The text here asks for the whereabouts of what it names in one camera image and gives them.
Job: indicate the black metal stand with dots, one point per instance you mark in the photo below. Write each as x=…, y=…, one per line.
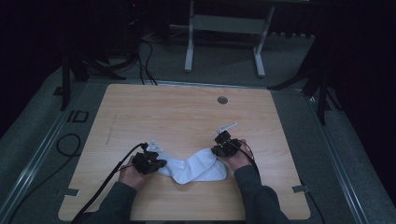
x=66, y=84
x=322, y=93

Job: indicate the white metal desk frame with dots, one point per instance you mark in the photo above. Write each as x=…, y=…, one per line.
x=229, y=24

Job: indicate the dark computer tower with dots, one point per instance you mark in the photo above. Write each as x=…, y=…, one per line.
x=133, y=28

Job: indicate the metal floor rail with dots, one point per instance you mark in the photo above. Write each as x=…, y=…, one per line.
x=339, y=161
x=37, y=161

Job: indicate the person's right hand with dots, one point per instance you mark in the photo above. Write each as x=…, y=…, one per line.
x=238, y=160

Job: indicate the person's left hand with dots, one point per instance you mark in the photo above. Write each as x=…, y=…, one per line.
x=130, y=177

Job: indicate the white sock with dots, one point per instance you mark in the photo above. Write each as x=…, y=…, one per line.
x=202, y=169
x=169, y=166

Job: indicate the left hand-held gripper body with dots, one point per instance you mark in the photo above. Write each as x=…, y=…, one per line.
x=146, y=161

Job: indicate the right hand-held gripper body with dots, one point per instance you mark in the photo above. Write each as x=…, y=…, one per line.
x=227, y=144

